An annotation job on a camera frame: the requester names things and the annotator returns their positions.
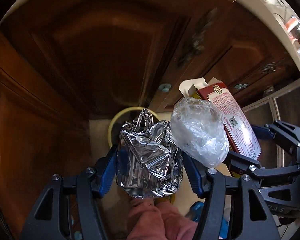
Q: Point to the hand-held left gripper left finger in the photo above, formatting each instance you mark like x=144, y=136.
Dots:
x=107, y=171

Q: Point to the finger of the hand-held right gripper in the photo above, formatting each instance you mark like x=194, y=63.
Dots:
x=287, y=135
x=247, y=167

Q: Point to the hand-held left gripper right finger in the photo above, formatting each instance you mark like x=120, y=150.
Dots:
x=192, y=176

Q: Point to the silver foil bag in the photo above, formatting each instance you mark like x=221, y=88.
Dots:
x=147, y=160

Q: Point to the yellow rimmed trash can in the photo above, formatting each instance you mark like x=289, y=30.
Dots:
x=113, y=127

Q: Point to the clear plastic bag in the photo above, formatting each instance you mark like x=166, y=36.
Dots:
x=197, y=130

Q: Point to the red and yellow carton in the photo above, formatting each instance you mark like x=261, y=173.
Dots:
x=237, y=120

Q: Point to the glass cabinet door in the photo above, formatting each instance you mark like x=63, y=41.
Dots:
x=287, y=105

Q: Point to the blue plastic item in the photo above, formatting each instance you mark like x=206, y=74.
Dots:
x=196, y=212

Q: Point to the person's pink trouser leg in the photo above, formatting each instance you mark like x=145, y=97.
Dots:
x=152, y=222

